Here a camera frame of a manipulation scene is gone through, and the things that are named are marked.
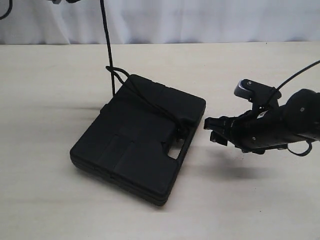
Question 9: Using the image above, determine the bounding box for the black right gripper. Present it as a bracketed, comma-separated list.
[203, 110, 275, 154]

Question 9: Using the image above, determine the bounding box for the black plastic carrying case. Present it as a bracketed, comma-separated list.
[70, 74, 206, 206]

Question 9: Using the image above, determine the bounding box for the black cord with knot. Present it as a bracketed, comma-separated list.
[99, 0, 191, 151]

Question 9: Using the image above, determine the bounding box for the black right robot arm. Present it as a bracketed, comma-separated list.
[203, 89, 320, 155]

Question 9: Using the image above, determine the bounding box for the white backdrop curtain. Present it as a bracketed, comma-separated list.
[0, 0, 320, 45]

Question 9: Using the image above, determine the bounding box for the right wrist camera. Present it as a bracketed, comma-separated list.
[234, 79, 282, 110]

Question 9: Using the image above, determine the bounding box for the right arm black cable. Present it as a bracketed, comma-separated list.
[259, 59, 320, 157]

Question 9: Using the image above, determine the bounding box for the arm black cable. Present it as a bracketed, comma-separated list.
[0, 0, 83, 21]
[259, 59, 320, 157]

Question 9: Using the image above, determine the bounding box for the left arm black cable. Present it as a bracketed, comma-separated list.
[0, 0, 83, 21]

